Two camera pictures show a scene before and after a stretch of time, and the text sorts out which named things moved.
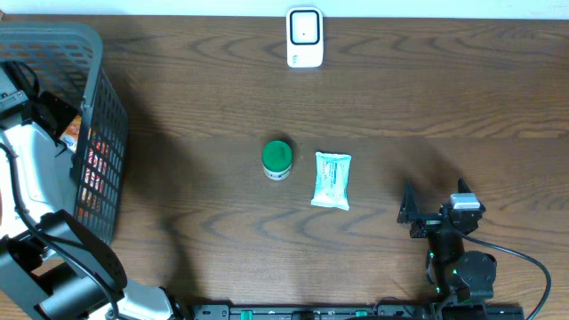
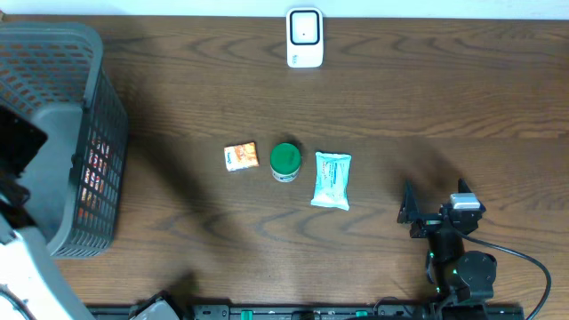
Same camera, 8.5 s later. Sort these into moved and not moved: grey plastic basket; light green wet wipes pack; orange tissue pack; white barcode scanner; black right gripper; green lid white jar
Moved: orange tissue pack; green lid white jar
Not moved: black right gripper; white barcode scanner; grey plastic basket; light green wet wipes pack
